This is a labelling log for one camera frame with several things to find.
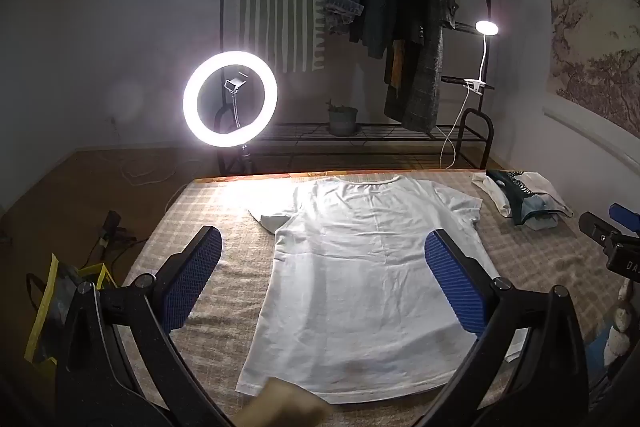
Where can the white clip lamp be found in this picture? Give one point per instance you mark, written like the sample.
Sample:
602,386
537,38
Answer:
486,27

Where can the grey plaid coat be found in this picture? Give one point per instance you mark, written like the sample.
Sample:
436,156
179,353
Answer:
425,77

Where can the black metal clothes rack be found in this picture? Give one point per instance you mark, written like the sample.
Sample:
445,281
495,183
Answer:
290,132

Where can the light blue cloth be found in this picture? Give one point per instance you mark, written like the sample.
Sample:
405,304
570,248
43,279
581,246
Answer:
542,214

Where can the blurred beige object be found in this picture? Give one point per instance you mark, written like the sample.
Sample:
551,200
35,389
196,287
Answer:
280,404

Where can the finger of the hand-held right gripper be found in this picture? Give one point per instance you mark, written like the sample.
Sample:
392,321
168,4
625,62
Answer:
625,213
597,227

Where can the dark teal printed garment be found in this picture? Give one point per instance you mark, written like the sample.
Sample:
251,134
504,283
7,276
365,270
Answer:
515,192

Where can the potted plant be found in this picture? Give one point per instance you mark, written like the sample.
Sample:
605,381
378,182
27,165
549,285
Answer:
343,122

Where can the white t-shirt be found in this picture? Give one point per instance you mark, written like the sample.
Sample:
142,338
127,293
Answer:
360,267

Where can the white crumpled garment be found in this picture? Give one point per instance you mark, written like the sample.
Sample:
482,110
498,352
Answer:
487,189

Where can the landscape wall mural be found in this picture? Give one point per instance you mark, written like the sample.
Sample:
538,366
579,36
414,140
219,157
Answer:
600,32

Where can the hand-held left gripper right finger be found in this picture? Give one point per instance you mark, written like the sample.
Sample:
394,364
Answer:
455,277

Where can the beige plaid blanket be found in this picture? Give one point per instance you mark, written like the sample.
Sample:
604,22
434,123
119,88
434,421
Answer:
525,247

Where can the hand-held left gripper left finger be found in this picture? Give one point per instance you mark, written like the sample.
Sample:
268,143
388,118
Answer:
195,277

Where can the yellow-edged dark bag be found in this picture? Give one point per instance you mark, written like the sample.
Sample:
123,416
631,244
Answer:
45,322

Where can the yellow garment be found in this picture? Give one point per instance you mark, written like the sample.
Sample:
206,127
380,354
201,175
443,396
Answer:
396,62

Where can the black floor device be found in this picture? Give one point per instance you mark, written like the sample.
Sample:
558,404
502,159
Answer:
112,232

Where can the phone holder clamp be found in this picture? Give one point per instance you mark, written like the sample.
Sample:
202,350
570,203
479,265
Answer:
235,84

